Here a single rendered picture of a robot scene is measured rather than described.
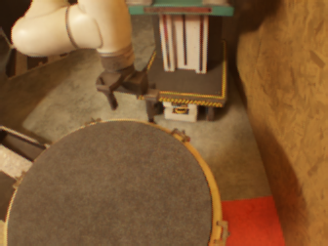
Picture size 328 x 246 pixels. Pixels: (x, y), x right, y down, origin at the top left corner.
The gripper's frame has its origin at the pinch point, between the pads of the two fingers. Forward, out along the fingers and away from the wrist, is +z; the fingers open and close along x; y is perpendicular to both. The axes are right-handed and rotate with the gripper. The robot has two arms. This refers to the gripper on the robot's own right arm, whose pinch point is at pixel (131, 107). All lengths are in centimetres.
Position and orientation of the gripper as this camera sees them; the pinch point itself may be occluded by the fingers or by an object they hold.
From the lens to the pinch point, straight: 68.4
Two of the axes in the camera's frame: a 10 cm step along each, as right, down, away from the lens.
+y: 3.5, -7.4, 5.8
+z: 0.9, 6.4, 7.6
